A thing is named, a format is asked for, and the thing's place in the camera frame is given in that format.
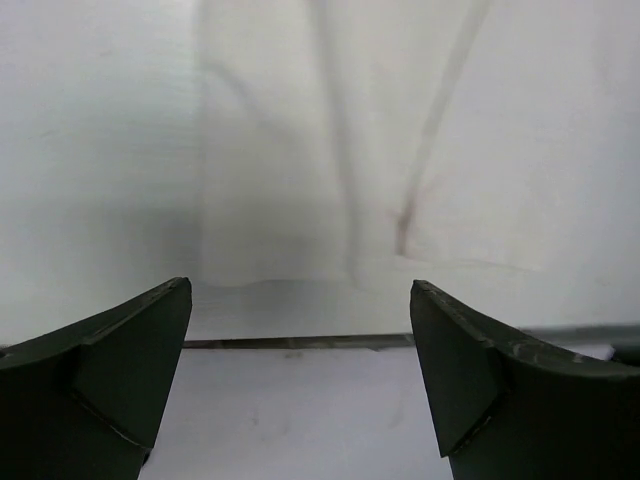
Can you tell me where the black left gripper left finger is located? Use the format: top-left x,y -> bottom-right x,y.
1,277 -> 192,480

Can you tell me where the white and green t-shirt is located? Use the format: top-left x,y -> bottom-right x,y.
191,0 -> 640,291

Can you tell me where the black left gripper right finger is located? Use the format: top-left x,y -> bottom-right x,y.
410,280 -> 639,480

